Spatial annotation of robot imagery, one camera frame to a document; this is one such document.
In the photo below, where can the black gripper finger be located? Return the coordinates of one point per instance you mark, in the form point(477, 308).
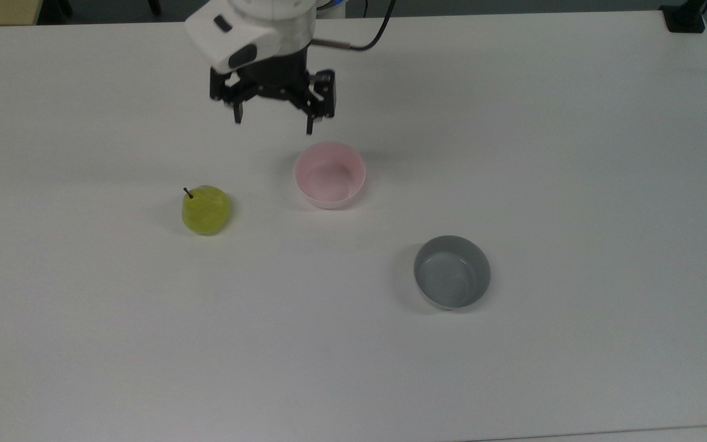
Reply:
point(323, 98)
point(221, 91)

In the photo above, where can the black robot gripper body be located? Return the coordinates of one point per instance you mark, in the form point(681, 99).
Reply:
point(274, 77)

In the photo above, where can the green pear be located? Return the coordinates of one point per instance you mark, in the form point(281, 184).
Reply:
point(206, 210)

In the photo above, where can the pink bowl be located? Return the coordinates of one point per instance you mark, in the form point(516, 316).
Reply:
point(329, 175)

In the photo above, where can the grey bowl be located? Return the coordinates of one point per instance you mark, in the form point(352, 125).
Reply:
point(452, 273)

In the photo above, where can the black chair leg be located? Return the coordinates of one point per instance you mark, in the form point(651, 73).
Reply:
point(154, 6)
point(65, 6)

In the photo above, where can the black clamp stand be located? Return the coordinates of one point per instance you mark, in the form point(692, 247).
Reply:
point(685, 17)

